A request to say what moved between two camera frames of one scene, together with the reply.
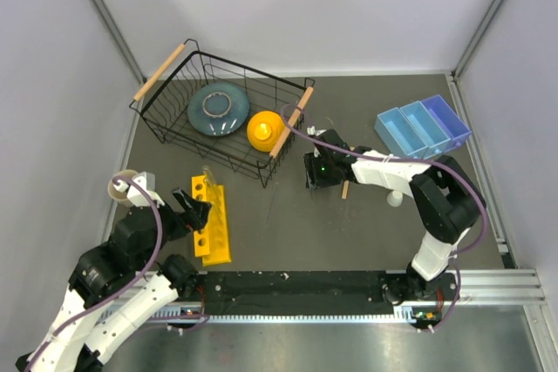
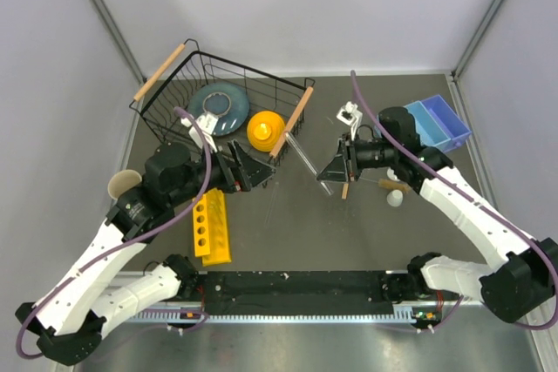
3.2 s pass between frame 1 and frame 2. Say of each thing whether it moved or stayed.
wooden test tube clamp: stayed
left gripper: moved
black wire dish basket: stayed
